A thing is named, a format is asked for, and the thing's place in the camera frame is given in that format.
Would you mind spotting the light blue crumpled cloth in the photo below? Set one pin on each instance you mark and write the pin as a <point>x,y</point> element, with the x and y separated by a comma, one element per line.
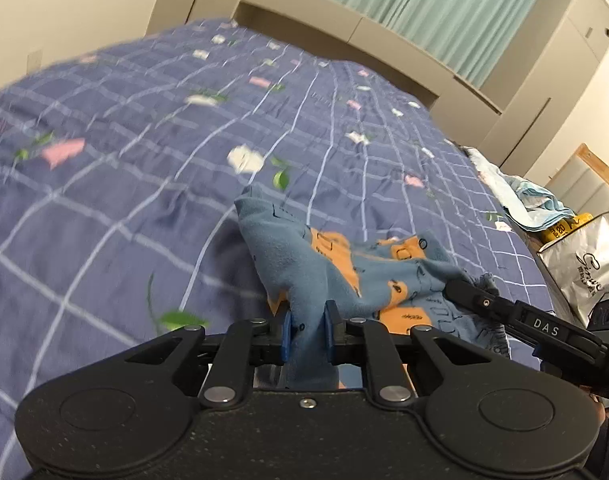
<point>524,195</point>

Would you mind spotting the blue pants with orange print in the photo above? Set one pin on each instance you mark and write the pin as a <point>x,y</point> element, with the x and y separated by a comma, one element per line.
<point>334,270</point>

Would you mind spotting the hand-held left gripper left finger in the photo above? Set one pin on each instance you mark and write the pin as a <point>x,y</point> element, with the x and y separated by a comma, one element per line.
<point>286,334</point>

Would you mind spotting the blue checked floral quilt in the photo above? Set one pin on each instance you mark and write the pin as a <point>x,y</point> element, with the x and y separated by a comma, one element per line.
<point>134,185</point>

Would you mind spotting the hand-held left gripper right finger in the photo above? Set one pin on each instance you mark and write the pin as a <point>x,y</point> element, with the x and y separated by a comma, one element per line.
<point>329,330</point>

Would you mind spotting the white shopping bag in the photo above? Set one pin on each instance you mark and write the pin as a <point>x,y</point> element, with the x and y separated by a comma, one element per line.
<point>584,265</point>

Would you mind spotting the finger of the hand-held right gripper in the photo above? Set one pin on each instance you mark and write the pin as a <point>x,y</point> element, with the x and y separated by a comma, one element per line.
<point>514,312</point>

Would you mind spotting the light green curtain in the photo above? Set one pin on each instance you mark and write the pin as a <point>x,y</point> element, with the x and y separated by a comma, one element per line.
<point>434,5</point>

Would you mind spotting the yellow packet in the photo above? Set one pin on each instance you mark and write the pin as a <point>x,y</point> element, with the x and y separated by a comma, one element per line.
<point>564,227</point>

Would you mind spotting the padded headboard with wooden frame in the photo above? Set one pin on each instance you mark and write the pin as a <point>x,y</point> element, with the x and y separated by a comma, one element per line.
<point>584,180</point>

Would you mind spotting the beige built-in cabinet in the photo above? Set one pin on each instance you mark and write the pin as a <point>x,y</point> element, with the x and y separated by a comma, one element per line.
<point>534,85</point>

